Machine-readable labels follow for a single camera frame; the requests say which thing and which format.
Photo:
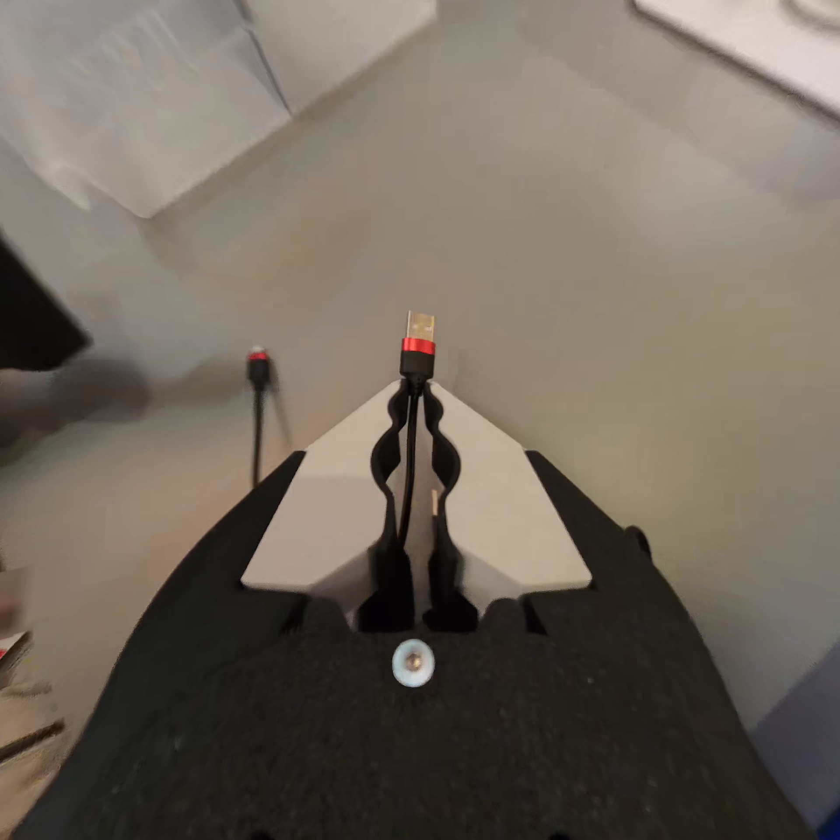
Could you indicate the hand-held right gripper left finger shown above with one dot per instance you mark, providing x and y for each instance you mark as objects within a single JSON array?
[{"x": 321, "y": 525}]

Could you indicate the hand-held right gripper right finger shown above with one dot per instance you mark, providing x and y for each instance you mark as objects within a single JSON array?
[{"x": 518, "y": 518}]

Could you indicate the blue plastic bin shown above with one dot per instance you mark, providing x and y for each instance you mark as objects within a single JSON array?
[{"x": 807, "y": 754}]

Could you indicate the clear plastic bin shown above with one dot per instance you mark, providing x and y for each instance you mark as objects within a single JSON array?
[{"x": 164, "y": 98}]

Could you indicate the wooden book stand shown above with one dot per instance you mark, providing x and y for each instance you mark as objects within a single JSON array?
[{"x": 754, "y": 33}]

